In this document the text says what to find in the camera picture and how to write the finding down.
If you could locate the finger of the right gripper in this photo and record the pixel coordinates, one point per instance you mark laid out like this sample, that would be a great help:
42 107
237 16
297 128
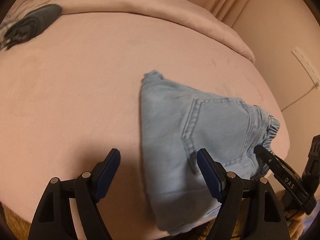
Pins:
275 164

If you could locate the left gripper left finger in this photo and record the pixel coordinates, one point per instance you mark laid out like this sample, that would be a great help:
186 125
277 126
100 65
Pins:
90 189

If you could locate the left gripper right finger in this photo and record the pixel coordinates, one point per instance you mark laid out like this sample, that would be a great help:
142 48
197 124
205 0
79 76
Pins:
227 188

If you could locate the light blue denim pants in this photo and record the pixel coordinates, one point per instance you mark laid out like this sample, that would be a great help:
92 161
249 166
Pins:
176 122

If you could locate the pink bed sheet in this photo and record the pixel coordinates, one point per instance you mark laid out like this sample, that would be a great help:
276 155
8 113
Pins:
71 94

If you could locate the dark folded pants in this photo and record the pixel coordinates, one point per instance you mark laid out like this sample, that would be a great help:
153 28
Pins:
33 24

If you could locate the pink duvet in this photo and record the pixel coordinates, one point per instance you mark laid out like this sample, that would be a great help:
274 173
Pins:
20 8

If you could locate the white wall socket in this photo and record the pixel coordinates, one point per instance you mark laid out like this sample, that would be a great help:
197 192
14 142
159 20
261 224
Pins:
306 63

